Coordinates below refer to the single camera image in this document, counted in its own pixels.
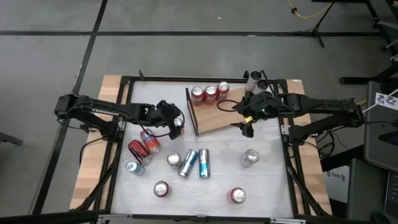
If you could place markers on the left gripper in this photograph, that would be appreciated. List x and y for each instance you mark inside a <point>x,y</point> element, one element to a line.
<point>166,113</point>

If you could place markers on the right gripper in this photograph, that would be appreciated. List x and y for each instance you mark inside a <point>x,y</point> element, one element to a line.
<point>262,107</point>

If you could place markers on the silver Diet Coke can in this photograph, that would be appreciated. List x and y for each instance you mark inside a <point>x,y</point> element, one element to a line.
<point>249,157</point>
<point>174,159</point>

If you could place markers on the blue silver Red Bull can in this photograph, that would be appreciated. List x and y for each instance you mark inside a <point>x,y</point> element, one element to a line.
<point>188,163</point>
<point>204,163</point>

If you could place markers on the white Celsius Peach Vibe can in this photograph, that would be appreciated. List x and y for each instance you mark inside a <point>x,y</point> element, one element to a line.
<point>262,84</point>
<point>255,76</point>

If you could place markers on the dark red soda can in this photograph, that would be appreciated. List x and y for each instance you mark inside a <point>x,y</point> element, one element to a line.
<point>140,151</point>
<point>161,188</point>

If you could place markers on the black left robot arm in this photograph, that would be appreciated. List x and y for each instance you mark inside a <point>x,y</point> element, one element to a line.
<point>102,110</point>

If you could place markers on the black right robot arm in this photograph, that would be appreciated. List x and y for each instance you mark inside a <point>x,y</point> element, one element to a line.
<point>326,107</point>

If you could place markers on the yellow gripper tag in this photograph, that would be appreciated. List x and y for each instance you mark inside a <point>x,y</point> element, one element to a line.
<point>248,119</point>

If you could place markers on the blue and white can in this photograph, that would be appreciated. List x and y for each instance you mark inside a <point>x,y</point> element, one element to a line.
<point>134,168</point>

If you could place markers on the wooden table side board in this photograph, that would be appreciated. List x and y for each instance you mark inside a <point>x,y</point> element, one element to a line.
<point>314,174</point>
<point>109,84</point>

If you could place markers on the black floor tape strip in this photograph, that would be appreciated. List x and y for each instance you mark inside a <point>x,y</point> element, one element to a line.
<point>90,46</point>
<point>186,33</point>

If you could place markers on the white labelled box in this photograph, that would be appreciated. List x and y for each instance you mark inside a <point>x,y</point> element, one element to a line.
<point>335,183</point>

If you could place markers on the black tripod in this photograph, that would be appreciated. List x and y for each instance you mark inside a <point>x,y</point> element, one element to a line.
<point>315,29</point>

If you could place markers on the grey cabinet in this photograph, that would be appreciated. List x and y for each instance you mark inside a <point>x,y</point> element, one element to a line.
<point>376,140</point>

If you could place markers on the white paper sheet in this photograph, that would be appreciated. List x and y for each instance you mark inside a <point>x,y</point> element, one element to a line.
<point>385,100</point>

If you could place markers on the wooden shelf with black frame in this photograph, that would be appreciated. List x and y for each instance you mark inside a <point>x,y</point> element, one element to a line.
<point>214,119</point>

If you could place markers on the black aluminium table frame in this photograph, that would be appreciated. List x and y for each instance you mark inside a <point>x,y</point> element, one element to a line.
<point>171,78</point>

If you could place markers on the black camera gantry bar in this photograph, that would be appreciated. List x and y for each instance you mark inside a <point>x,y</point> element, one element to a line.
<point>46,217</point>

